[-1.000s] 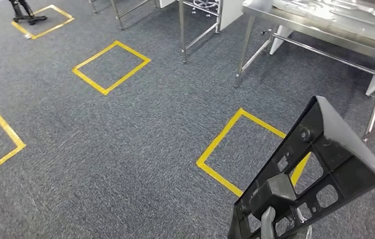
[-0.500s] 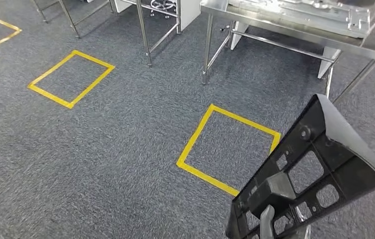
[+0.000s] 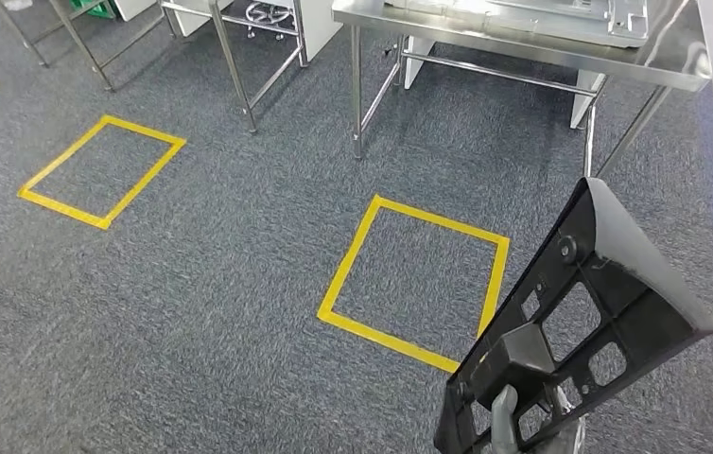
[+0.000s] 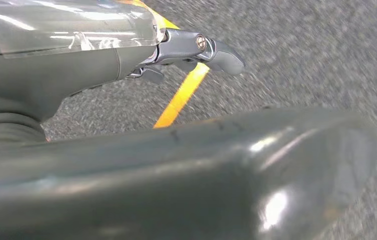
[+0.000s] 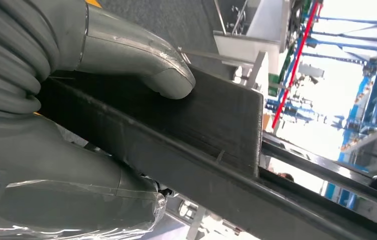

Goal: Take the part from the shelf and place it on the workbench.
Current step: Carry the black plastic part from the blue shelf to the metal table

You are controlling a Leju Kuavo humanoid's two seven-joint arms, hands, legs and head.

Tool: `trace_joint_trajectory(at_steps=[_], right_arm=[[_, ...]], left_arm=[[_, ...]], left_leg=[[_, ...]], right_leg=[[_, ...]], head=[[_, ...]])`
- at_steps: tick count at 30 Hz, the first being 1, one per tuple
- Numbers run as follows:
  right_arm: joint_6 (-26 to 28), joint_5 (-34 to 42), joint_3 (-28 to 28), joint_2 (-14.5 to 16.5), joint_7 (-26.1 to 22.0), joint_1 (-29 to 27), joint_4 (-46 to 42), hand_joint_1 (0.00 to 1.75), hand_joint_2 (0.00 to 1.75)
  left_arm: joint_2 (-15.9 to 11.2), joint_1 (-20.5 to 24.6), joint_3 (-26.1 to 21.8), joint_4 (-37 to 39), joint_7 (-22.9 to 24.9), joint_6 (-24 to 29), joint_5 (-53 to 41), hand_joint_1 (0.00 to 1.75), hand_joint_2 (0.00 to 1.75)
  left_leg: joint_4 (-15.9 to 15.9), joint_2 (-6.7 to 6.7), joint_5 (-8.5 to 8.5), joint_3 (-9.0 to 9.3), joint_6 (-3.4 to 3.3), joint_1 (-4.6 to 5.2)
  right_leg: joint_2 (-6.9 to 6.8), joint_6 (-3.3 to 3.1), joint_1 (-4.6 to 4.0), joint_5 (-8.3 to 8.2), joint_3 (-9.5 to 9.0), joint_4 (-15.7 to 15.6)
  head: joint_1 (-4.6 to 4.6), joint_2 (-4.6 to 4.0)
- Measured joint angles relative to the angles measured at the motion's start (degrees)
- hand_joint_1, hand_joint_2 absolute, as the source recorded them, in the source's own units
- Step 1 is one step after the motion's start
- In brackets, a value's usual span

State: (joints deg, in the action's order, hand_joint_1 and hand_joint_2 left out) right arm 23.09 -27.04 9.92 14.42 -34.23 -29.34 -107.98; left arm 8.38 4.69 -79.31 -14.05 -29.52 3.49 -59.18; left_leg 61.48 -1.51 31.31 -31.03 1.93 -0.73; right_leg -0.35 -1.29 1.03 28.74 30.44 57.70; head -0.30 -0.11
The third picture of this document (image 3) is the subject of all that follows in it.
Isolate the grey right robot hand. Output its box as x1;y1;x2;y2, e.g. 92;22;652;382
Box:
489;383;586;454

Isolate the black plastic plate bracket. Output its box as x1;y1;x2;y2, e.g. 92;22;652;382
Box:
433;177;713;454

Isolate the stainless steel workbench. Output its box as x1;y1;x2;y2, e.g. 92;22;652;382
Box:
331;0;713;180

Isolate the yellow floor tape square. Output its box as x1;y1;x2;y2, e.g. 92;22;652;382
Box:
18;114;187;231
317;194;512;375

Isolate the stamped sheet metal plate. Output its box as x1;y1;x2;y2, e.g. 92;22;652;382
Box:
381;0;652;49

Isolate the white partition panel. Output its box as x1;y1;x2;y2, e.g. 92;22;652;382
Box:
171;0;233;38
296;0;345;64

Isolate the stainless steel table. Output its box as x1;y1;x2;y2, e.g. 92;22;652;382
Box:
0;0;166;94
159;0;311;136

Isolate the chrome stool base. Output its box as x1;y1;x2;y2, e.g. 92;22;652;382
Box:
245;0;300;42

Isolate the green plastic crate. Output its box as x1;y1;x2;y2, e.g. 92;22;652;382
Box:
70;0;118;20

